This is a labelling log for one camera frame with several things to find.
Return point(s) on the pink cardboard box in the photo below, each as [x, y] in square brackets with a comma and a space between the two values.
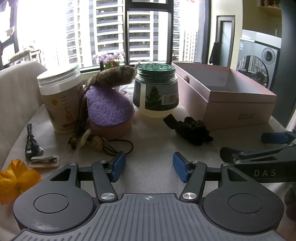
[231, 109]

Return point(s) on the purple heart-shaped sponge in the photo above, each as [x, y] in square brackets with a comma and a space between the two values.
[108, 104]

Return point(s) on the clear-lid jar with tan label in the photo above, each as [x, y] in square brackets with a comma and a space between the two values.
[62, 104]

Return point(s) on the wooden wall shelf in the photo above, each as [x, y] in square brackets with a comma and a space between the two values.
[270, 7]

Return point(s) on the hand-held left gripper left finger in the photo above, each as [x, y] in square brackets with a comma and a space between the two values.
[118, 165]

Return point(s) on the black hanging bag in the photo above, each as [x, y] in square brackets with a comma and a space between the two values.
[214, 53]

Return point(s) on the brown furry toy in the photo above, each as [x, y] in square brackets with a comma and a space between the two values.
[111, 77]

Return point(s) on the grey framed door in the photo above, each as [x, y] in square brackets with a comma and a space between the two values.
[226, 41]

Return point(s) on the green-lid plastic jar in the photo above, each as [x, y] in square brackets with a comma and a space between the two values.
[157, 92]

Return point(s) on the metal hair clip on card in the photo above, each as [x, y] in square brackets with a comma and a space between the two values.
[44, 160]

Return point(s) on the orange fabric flower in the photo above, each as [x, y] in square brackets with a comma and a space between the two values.
[13, 180]

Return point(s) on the white tissue paper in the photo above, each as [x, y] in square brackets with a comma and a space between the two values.
[124, 90]

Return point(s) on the potted purple flowers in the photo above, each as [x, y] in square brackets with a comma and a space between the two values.
[108, 58]

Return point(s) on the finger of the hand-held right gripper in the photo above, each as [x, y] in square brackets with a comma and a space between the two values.
[275, 138]
[231, 153]

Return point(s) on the grey washing machine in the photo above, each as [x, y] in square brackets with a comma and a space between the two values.
[266, 55]

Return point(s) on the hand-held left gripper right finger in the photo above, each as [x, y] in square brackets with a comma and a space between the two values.
[180, 168]

